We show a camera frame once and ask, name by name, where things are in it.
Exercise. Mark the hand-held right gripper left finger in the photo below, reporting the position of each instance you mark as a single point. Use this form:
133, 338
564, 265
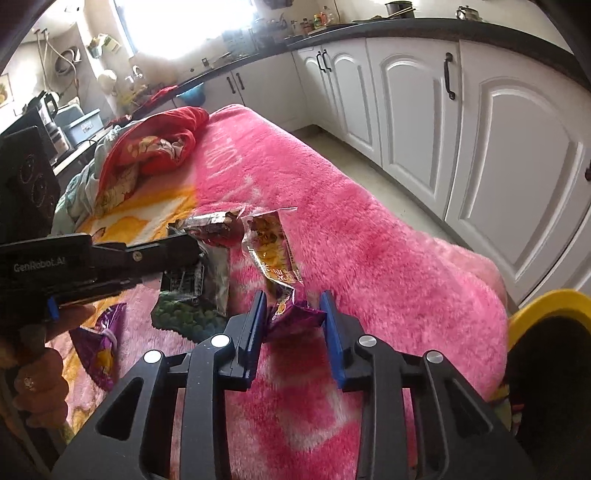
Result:
254, 337

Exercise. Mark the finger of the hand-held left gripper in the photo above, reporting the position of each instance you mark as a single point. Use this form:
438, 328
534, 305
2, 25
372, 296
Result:
147, 258

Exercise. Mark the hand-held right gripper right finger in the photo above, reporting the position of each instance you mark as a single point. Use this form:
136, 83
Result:
330, 332

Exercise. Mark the green pea snack packet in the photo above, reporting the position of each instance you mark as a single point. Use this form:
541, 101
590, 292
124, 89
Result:
198, 300

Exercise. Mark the silver brown snack wrapper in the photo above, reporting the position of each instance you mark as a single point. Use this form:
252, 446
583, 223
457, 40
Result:
212, 226

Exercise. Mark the clear yellow printed wrapper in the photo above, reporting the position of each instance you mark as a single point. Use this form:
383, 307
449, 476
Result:
270, 244

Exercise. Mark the yellow trash bin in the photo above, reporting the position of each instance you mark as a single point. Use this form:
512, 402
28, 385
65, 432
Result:
549, 304

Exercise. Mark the person's left hand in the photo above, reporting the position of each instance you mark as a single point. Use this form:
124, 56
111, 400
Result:
41, 374

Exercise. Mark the purple tied snack packet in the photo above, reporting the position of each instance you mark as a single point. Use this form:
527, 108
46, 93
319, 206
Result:
104, 346

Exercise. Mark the red floral quilt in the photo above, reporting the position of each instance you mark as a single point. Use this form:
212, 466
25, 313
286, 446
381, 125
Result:
147, 147

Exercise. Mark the pink printed fleece blanket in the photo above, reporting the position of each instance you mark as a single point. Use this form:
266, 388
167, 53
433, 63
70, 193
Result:
346, 221

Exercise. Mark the black microwave oven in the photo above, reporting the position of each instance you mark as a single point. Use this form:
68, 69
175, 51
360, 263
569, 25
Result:
51, 138

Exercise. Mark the blue plastic storage box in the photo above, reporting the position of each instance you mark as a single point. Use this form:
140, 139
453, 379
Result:
85, 124

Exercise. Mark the black electric kettle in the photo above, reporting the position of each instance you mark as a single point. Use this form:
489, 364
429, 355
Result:
50, 107

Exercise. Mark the red cloth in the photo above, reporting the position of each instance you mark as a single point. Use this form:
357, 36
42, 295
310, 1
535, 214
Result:
164, 94

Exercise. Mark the blue plastic basin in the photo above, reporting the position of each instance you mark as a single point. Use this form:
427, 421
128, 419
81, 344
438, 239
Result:
191, 94

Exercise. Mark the white round pot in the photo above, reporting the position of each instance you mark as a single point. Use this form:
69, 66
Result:
107, 82

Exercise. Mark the hanging metal basin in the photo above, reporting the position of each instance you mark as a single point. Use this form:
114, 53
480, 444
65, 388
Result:
68, 57

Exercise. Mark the window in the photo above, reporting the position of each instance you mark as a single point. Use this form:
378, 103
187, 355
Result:
184, 25

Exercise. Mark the white kitchen cabinets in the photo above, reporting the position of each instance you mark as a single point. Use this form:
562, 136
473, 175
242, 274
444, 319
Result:
406, 101

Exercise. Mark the black cooking pot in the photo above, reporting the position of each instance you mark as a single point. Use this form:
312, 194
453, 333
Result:
399, 9

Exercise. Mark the steel kettle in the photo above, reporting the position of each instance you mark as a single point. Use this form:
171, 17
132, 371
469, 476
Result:
468, 13

